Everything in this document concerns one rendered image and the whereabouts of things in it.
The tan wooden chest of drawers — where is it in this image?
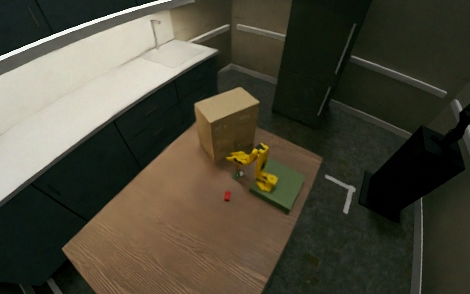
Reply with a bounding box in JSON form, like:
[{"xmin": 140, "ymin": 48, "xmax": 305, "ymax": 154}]
[{"xmin": 194, "ymin": 87, "xmax": 260, "ymax": 163}]

